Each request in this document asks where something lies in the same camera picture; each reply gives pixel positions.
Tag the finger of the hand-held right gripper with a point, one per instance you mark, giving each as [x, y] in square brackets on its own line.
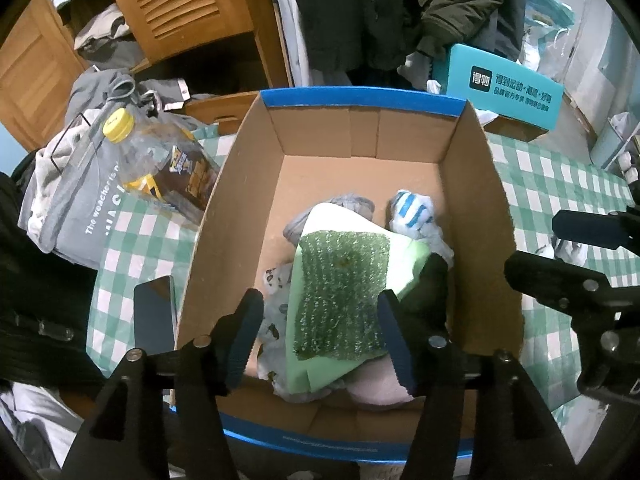
[585, 227]
[545, 272]

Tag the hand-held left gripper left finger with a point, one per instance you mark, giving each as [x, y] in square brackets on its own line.
[246, 340]

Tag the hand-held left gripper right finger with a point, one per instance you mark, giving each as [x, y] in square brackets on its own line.
[396, 340]

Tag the grey fleece cloth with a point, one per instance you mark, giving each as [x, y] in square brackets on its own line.
[385, 385]

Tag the black sock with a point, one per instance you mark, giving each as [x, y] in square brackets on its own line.
[427, 290]

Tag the green scrub pad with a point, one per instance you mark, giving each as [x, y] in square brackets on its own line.
[340, 290]

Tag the light green cloth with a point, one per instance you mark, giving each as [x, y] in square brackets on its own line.
[410, 260]

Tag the blue rimmed cardboard box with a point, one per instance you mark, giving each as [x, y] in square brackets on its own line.
[350, 170]

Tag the white patterned cloth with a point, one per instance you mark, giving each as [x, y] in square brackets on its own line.
[275, 310]

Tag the shoe rack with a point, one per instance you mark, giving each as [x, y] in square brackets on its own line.
[631, 160]

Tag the light blue bin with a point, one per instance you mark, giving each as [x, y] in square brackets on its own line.
[605, 145]

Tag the black smartphone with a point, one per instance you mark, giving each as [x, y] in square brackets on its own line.
[155, 317]

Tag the green checked tablecloth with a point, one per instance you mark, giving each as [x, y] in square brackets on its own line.
[135, 240]

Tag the teal cardboard box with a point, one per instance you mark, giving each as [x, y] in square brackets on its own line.
[500, 87]

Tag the yellow capped plastic bottle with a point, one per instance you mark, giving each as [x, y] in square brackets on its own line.
[165, 160]

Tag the blue plastic bag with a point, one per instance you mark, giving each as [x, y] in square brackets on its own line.
[545, 20]

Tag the grey tote bag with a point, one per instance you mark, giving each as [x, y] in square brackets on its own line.
[70, 210]

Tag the black ribbed garment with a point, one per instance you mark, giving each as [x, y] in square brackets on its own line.
[30, 285]

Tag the white plastic bag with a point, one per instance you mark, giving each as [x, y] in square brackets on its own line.
[417, 72]

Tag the wooden drawer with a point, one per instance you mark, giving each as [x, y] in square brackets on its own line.
[215, 110]

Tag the white crumpled cloth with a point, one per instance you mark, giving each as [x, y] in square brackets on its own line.
[30, 425]

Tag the olive hanging jacket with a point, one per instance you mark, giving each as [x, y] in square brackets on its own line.
[460, 0]

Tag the grey hoodie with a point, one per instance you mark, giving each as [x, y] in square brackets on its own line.
[100, 85]

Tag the black hanging jacket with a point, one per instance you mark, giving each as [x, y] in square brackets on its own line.
[350, 10]

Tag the wooden cabinet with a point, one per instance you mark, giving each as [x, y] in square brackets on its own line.
[35, 75]

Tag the louvred wooden door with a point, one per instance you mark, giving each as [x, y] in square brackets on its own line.
[185, 5]

